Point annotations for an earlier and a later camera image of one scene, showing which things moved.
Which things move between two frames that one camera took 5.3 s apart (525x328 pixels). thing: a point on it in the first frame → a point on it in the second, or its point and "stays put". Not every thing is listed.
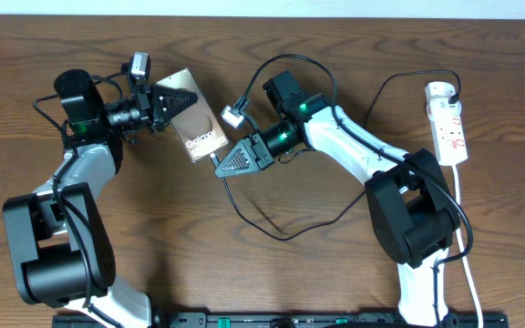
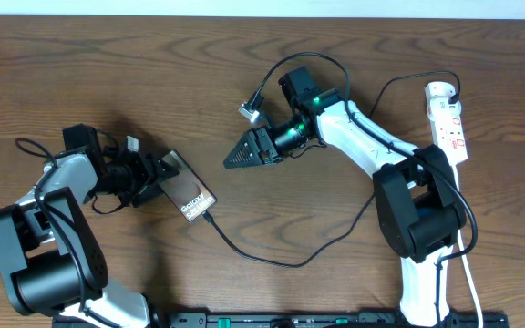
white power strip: x=447 y=130 stays put
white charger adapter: x=439 y=91 stays put
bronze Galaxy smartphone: x=196 y=125 → x=186 y=189
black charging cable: x=356 y=199 → x=223 y=234
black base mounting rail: x=280 y=320 stays put
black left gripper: x=151 y=109 → x=149 y=173
